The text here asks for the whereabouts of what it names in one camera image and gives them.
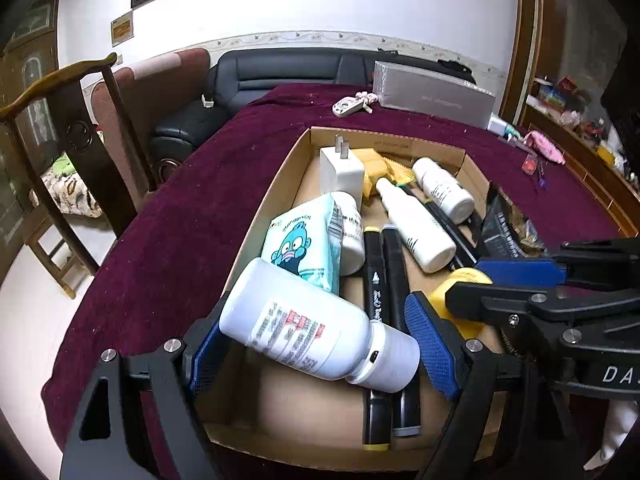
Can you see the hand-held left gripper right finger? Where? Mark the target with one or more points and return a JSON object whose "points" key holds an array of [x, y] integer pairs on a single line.
{"points": [[435, 345]]}

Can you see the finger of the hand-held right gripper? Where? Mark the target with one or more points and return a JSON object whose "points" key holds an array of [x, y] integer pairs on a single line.
{"points": [[480, 300], [520, 271]]}

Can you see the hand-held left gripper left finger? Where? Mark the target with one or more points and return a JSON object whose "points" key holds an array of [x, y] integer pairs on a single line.
{"points": [[205, 360]]}

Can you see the yellow round jar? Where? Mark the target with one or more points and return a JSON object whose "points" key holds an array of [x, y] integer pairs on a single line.
{"points": [[437, 305]]}

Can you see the black clear snack packet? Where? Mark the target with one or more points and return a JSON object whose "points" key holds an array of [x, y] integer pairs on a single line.
{"points": [[505, 230]]}

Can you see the black marker yellow cap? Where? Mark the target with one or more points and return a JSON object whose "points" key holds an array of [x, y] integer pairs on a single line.
{"points": [[375, 280], [457, 240]]}

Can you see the black marker grey cap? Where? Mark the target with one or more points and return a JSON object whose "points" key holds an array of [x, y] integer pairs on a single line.
{"points": [[395, 270]]}

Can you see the white dropper bottle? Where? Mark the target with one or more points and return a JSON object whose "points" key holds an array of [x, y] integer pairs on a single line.
{"points": [[420, 235]]}

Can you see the white bottle red label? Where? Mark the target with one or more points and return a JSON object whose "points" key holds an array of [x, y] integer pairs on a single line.
{"points": [[300, 320]]}

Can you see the white bottle grey cap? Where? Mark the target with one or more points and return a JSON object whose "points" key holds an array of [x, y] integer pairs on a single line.
{"points": [[445, 192]]}

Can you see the white bottle green leaf label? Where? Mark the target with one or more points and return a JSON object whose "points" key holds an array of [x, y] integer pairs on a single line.
{"points": [[352, 240]]}

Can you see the yellow snack packet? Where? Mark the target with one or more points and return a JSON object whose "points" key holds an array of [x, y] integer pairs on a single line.
{"points": [[372, 170]]}

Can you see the white wall plug charger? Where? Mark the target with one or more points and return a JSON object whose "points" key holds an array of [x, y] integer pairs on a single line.
{"points": [[340, 170]]}

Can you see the black marker purple cap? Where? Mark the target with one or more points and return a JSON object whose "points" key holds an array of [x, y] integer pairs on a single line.
{"points": [[541, 180]]}

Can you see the red black packet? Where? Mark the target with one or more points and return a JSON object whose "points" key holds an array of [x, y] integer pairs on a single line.
{"points": [[530, 164]]}

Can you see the wooden counter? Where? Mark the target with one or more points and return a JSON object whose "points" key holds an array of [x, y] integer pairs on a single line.
{"points": [[575, 170]]}

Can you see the pink cloth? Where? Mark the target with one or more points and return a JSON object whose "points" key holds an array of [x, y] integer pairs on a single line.
{"points": [[545, 147]]}

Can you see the clear pen packet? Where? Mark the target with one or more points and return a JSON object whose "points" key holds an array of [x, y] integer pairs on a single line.
{"points": [[515, 142]]}

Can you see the green cloth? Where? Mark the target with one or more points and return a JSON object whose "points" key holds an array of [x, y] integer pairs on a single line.
{"points": [[512, 131]]}

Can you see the yellow box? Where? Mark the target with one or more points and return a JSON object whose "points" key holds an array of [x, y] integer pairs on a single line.
{"points": [[607, 152]]}

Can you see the blue cartoon tissue packet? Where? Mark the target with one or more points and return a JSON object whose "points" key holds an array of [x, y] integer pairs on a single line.
{"points": [[305, 245]]}

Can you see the colourful cardboard box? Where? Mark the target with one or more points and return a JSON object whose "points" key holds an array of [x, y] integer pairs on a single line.
{"points": [[557, 95]]}

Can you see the long grey box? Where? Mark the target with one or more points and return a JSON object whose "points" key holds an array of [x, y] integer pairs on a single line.
{"points": [[430, 97]]}

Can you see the printed blanket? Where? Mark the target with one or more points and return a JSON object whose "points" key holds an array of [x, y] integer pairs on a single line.
{"points": [[65, 195]]}

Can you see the small white device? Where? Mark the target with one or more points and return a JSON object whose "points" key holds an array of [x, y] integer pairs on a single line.
{"points": [[207, 101]]}

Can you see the wooden armchair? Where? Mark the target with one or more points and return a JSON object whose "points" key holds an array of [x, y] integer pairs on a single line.
{"points": [[80, 130]]}

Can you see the red brown upholstered chair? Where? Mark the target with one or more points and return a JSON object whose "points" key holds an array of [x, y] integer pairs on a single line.
{"points": [[150, 90]]}

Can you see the black leather sofa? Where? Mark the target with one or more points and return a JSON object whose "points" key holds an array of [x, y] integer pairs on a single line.
{"points": [[280, 67]]}

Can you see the wooden glass door cabinet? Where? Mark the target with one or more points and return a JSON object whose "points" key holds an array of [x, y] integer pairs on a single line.
{"points": [[30, 60]]}

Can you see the wooden door frame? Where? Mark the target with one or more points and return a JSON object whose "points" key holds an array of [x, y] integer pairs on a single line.
{"points": [[525, 35]]}

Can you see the small yellow wall plaque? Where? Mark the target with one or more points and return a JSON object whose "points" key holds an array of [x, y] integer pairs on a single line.
{"points": [[122, 27]]}

